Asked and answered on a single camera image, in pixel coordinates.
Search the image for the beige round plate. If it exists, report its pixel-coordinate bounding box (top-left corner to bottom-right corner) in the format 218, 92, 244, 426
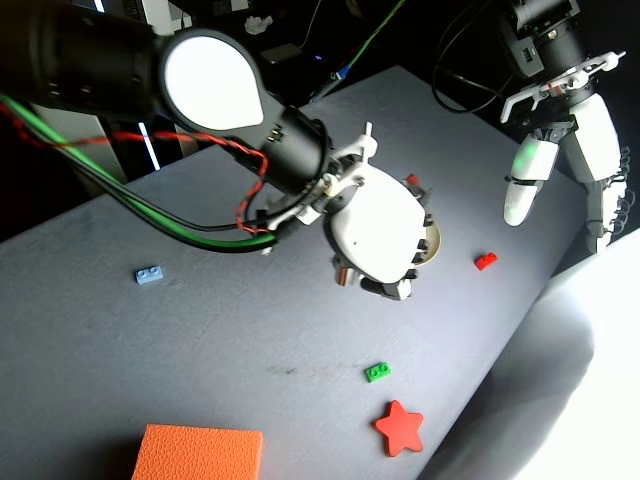
417, 219, 443, 269

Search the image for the green toy brick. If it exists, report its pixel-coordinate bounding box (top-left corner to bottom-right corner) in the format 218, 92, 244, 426
363, 363, 393, 384

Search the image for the flat grey device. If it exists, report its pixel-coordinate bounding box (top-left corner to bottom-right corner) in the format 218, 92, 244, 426
260, 43, 304, 65

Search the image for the red star block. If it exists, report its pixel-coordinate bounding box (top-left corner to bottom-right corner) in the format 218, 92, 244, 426
373, 399, 426, 458

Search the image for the blue toy brick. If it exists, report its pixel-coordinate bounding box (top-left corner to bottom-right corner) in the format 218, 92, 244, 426
133, 264, 167, 287

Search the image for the crumpled white paper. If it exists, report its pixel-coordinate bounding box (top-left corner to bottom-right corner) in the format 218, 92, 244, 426
243, 14, 274, 35

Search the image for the white backdrop sheet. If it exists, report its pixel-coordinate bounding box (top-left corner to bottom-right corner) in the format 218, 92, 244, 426
417, 244, 640, 480

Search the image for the grey table cloth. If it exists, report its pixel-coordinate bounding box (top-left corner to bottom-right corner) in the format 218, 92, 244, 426
0, 64, 606, 480

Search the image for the orange foam block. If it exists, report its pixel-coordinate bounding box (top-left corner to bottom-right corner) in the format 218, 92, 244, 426
130, 423, 265, 480

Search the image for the black cable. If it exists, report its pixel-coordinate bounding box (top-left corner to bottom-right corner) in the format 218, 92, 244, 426
432, 0, 516, 114

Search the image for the green cable with blue plug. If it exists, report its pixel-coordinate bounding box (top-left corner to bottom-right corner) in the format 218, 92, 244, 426
309, 0, 407, 103

